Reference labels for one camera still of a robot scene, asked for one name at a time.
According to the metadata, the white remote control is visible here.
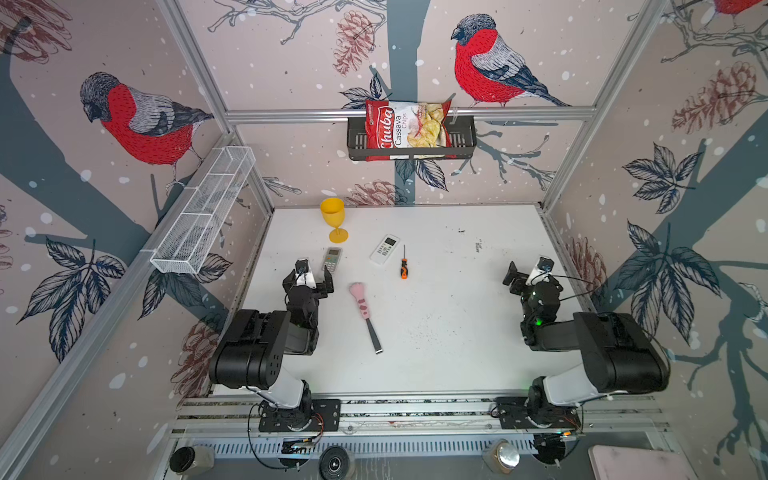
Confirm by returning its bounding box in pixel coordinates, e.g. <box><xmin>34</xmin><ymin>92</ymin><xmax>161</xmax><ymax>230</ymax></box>
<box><xmin>369</xmin><ymin>235</ymin><xmax>400</xmax><ymax>266</ymax></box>

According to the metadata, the orange black screwdriver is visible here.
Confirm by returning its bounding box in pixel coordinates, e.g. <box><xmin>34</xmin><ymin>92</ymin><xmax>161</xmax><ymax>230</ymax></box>
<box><xmin>400</xmin><ymin>246</ymin><xmax>409</xmax><ymax>280</ymax></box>

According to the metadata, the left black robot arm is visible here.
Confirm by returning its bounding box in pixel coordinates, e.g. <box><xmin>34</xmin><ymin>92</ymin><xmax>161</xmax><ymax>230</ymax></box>
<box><xmin>209</xmin><ymin>263</ymin><xmax>340</xmax><ymax>434</ymax></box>

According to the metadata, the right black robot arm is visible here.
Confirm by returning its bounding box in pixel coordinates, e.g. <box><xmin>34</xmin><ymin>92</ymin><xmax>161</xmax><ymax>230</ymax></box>
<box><xmin>492</xmin><ymin>257</ymin><xmax>670</xmax><ymax>430</ymax></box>

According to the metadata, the grey small remote control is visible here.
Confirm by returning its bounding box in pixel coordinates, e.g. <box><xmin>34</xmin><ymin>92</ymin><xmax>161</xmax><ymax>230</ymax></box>
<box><xmin>323</xmin><ymin>247</ymin><xmax>342</xmax><ymax>273</ymax></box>

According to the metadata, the yellow plastic goblet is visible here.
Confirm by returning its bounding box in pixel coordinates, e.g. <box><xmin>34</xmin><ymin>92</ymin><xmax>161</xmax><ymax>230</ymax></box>
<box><xmin>320</xmin><ymin>198</ymin><xmax>348</xmax><ymax>244</ymax></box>

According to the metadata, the silver topped jar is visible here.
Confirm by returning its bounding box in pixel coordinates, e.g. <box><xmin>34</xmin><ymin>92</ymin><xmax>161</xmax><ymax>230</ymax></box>
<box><xmin>482</xmin><ymin>439</ymin><xmax>521</xmax><ymax>475</ymax></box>

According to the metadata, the black round speaker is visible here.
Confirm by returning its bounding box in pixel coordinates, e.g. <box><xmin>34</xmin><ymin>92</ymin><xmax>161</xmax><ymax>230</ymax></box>
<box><xmin>318</xmin><ymin>446</ymin><xmax>356</xmax><ymax>480</ymax></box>

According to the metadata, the pink board corner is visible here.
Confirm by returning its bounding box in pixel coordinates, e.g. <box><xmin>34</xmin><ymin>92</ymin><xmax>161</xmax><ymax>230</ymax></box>
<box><xmin>589</xmin><ymin>445</ymin><xmax>698</xmax><ymax>480</ymax></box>

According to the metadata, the red cassava chips bag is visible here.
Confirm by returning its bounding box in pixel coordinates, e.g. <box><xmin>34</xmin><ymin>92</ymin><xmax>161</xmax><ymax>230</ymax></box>
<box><xmin>365</xmin><ymin>100</ymin><xmax>453</xmax><ymax>150</ymax></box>

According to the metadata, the grey cylinder can left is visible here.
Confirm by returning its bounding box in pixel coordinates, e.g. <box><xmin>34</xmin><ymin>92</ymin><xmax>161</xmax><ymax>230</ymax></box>
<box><xmin>169</xmin><ymin>445</ymin><xmax>215</xmax><ymax>476</ymax></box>

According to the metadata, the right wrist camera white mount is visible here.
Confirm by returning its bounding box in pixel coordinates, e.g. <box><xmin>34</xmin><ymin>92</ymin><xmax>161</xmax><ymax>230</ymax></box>
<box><xmin>526</xmin><ymin>256</ymin><xmax>554</xmax><ymax>286</ymax></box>

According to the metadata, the white wire wall basket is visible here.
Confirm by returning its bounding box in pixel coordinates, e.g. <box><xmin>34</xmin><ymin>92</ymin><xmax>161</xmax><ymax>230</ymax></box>
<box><xmin>150</xmin><ymin>146</ymin><xmax>255</xmax><ymax>275</ymax></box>

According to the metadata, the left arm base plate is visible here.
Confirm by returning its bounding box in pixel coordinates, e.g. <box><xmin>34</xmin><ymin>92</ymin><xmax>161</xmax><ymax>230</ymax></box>
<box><xmin>258</xmin><ymin>399</ymin><xmax>341</xmax><ymax>435</ymax></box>

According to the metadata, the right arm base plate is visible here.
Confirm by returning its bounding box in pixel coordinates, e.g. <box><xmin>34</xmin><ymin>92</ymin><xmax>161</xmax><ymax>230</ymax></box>
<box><xmin>490</xmin><ymin>396</ymin><xmax>582</xmax><ymax>430</ymax></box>

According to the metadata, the black wall basket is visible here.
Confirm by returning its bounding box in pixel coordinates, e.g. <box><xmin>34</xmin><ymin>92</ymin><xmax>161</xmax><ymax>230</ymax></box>
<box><xmin>347</xmin><ymin>116</ymin><xmax>477</xmax><ymax>161</ymax></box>

